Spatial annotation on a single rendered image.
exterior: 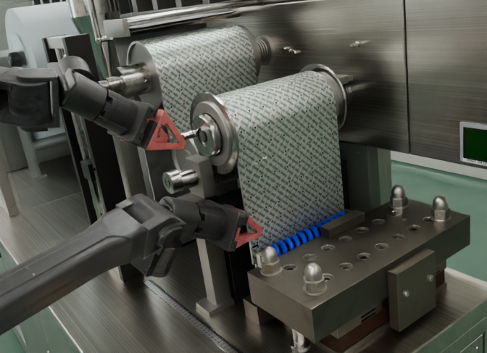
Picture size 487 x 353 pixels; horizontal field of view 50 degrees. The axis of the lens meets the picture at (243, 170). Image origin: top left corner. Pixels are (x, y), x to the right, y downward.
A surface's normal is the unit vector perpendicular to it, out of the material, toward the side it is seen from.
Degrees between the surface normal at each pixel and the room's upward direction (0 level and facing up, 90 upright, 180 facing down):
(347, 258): 0
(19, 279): 27
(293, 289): 0
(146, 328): 0
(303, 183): 90
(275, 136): 90
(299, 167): 90
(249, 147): 90
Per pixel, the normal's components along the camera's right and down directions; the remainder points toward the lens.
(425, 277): 0.58, 0.19
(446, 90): -0.80, 0.29
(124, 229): 0.24, -0.80
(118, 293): -0.14, -0.94
